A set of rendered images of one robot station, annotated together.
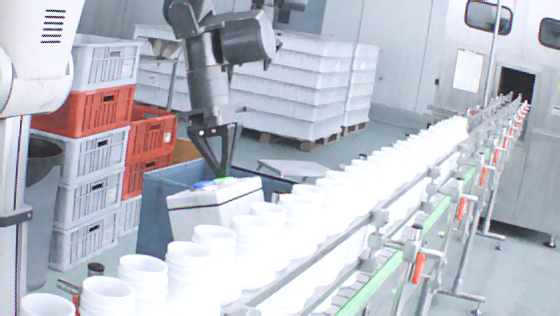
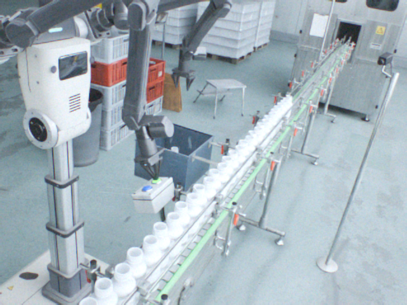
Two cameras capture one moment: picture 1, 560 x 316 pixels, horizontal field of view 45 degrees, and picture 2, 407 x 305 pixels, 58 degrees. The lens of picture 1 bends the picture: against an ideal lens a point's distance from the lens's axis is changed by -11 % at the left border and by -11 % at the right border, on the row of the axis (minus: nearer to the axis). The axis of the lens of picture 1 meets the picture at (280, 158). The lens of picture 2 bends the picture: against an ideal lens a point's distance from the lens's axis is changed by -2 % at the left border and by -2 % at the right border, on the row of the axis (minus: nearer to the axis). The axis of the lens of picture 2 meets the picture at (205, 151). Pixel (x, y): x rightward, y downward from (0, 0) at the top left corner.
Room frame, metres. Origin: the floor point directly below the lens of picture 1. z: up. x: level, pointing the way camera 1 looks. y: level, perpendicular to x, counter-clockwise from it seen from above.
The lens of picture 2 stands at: (-0.07, -0.11, 1.80)
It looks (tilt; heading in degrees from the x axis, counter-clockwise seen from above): 27 degrees down; 1
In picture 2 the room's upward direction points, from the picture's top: 8 degrees clockwise
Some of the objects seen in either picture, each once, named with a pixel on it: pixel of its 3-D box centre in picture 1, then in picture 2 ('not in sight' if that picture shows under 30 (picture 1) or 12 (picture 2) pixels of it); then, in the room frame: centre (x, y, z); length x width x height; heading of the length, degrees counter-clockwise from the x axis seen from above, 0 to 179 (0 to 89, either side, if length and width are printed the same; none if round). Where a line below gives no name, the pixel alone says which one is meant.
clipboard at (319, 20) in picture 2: (468, 70); (319, 25); (5.53, -1.32, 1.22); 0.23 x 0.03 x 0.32; 70
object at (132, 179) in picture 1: (121, 166); (137, 89); (4.18, 0.92, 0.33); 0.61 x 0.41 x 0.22; 163
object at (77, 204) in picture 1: (65, 188); (107, 107); (3.49, 1.06, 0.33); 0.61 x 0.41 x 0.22; 166
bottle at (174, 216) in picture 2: (283, 271); (171, 238); (0.77, -0.02, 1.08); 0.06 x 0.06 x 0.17
